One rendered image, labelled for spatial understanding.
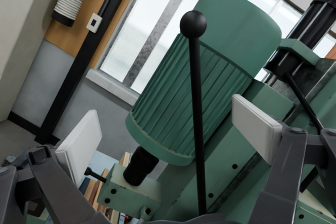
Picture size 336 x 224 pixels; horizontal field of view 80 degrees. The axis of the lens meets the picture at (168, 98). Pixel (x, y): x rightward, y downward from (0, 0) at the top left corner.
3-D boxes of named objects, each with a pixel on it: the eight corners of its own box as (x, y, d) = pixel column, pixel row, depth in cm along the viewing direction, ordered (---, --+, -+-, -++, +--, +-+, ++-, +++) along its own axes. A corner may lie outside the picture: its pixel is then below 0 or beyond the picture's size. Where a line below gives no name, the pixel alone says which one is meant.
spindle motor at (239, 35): (128, 106, 52) (196, -5, 45) (184, 137, 56) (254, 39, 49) (117, 141, 36) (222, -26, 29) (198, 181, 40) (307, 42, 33)
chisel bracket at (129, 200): (99, 185, 53) (115, 161, 51) (146, 205, 56) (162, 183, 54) (91, 209, 46) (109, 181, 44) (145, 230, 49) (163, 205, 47)
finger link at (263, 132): (272, 126, 13) (283, 125, 13) (231, 94, 19) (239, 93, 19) (269, 166, 14) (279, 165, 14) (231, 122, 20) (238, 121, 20)
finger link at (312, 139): (300, 149, 11) (351, 143, 11) (256, 115, 16) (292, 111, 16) (297, 172, 12) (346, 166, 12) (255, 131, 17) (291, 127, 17)
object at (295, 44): (253, 64, 46) (303, -5, 43) (278, 81, 48) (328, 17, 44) (273, 70, 39) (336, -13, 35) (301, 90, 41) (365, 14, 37)
